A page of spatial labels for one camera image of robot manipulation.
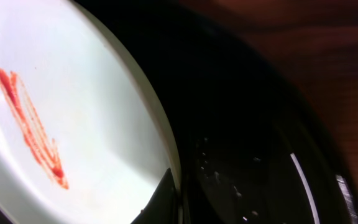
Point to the light blue plate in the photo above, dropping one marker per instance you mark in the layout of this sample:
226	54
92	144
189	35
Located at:
83	135

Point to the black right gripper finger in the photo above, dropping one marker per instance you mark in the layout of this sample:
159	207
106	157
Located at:
162	207

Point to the black round tray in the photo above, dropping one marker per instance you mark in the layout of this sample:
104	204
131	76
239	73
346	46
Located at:
251	148

